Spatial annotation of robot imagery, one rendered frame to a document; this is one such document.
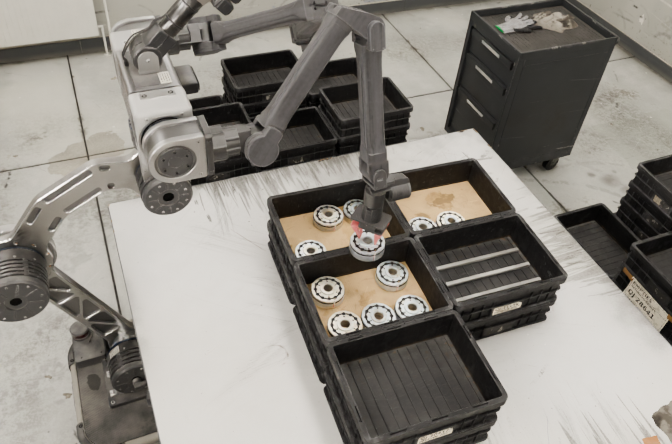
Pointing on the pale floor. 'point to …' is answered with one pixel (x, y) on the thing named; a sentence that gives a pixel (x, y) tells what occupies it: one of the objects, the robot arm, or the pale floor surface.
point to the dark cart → (528, 82)
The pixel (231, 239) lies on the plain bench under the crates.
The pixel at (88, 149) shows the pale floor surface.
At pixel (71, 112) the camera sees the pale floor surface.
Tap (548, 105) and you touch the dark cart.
